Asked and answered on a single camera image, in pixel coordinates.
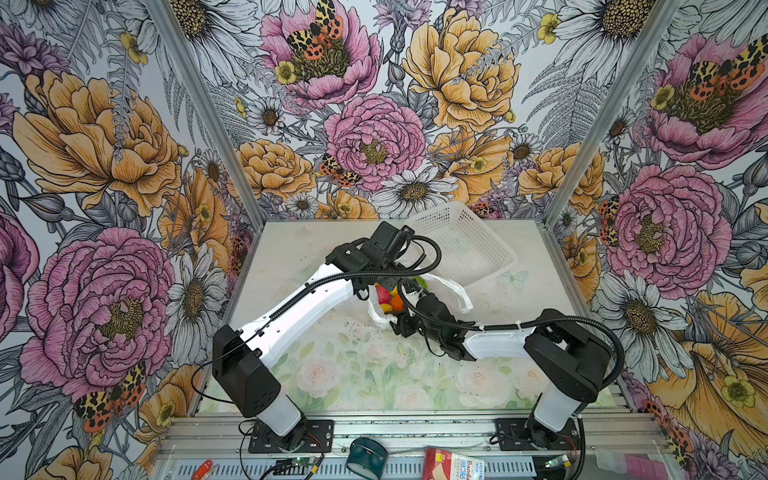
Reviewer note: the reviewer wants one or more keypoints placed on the green toy fruit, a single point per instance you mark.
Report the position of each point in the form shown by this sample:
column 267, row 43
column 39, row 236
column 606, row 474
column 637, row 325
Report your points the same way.
column 421, row 282

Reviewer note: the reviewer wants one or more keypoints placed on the white perforated plastic basket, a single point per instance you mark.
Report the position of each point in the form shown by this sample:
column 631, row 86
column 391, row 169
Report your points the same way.
column 471, row 251

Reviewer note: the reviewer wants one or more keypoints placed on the red toy fruit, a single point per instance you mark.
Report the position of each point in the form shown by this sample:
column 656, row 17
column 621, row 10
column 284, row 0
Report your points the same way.
column 383, row 295

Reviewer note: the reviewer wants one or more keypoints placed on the aluminium corner post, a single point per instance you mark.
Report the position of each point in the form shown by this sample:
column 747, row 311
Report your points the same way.
column 650, row 37
column 185, row 63

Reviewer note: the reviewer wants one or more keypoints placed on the aluminium front rail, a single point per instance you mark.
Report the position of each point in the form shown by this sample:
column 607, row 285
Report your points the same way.
column 406, row 436

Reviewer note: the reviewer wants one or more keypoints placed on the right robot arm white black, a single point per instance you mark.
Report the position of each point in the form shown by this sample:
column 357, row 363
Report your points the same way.
column 577, row 363

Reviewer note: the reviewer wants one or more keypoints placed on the aluminium corner post left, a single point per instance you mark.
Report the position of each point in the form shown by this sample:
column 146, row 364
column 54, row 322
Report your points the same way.
column 185, row 63

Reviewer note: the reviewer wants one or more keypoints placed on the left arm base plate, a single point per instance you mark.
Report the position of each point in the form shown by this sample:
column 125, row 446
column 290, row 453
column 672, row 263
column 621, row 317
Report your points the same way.
column 308, row 436

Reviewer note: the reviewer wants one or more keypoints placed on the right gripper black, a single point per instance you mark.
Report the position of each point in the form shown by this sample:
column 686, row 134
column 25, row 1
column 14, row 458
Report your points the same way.
column 404, row 323

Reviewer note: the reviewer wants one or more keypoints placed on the white plastic bag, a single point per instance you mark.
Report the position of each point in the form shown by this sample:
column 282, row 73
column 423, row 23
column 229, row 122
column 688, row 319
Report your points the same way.
column 463, row 300

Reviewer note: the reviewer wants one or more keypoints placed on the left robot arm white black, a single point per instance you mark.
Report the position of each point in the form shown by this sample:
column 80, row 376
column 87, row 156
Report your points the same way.
column 243, row 358

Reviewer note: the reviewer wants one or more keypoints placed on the red handled tool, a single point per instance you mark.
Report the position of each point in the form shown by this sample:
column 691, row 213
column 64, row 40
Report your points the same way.
column 203, row 471

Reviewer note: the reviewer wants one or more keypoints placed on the aluminium corner post right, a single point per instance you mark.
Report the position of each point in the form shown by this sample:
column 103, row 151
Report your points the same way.
column 650, row 37

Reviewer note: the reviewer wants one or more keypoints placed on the green circuit board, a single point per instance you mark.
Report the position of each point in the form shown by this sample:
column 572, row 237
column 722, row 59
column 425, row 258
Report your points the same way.
column 297, row 463

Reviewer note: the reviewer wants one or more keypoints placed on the orange toy fruit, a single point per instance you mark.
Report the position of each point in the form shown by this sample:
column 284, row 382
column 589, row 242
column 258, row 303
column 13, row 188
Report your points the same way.
column 396, row 303

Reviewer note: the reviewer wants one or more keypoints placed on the red white cardboard box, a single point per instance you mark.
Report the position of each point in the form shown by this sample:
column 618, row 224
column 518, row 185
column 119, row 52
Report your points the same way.
column 440, row 464

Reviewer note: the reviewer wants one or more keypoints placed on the green tape roll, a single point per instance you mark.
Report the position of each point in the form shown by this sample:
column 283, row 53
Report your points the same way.
column 367, row 458

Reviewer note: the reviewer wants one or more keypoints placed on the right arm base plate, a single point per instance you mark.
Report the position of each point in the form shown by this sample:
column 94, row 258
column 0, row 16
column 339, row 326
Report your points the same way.
column 515, row 434

